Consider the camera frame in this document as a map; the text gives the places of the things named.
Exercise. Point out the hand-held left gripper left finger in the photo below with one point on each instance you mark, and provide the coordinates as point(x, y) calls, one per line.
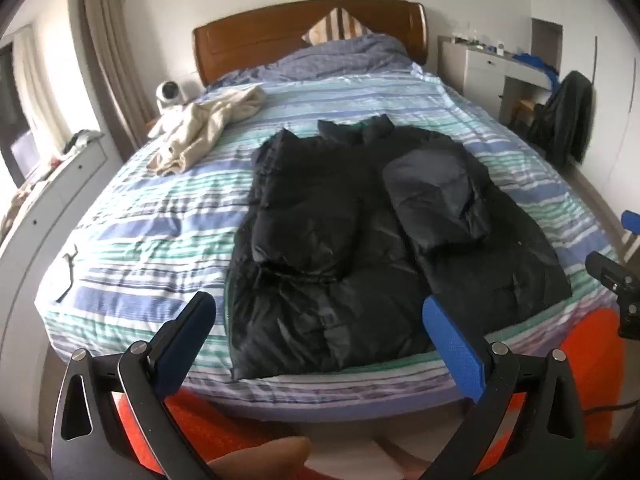
point(184, 341)

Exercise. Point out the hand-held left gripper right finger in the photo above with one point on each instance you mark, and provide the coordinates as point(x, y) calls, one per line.
point(452, 347)

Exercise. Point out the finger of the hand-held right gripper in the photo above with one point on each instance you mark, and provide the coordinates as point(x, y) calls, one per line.
point(632, 230)

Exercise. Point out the black down jacket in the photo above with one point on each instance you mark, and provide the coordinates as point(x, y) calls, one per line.
point(325, 260)

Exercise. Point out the dark clothes pile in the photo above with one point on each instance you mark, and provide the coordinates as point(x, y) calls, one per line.
point(80, 140)

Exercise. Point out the person's left hand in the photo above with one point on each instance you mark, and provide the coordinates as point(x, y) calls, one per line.
point(260, 457)

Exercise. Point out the orange pants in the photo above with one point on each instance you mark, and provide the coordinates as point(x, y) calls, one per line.
point(595, 360)

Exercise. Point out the bed with striped sheet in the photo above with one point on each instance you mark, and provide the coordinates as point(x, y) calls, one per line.
point(150, 220)

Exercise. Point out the wooden stool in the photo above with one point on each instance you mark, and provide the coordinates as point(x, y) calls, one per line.
point(526, 109)

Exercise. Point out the white low cabinet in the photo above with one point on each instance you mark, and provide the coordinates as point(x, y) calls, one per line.
point(45, 220)

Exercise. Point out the blue cloth on desk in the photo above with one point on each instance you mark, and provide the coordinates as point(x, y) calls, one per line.
point(537, 65)

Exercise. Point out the beige garment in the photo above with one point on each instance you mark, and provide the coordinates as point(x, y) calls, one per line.
point(200, 127)

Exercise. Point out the white desk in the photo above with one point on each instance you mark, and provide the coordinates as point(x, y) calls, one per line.
point(480, 67)

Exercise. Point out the white round device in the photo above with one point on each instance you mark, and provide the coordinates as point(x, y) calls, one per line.
point(169, 93)

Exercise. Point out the beige curtain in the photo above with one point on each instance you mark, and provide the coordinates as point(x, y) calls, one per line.
point(117, 55)

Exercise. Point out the blue-grey duvet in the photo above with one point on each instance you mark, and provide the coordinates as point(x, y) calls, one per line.
point(345, 57)

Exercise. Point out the wooden headboard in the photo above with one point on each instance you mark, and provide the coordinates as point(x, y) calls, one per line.
point(260, 35)

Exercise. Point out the striped pillow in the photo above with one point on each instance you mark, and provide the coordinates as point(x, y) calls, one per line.
point(332, 25)

